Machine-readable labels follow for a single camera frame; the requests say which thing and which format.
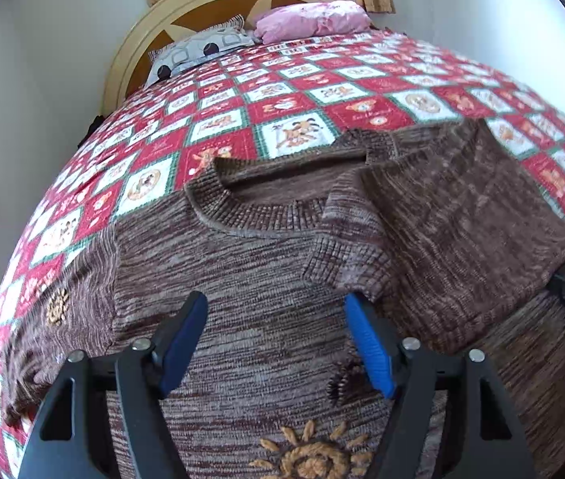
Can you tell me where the brown knit sweater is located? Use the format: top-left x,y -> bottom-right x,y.
2,119 -> 565,478

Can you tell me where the black cloth beside bed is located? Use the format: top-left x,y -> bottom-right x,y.
77,115 -> 105,149

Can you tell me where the red patchwork bedspread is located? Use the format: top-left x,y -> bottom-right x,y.
0,32 -> 565,478

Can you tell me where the pink pillow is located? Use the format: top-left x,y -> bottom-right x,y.
254,0 -> 372,44

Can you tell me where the grey patterned pillow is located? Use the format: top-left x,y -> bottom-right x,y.
144,15 -> 256,89

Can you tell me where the cream wooden headboard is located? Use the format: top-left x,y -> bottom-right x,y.
100,0 -> 333,116

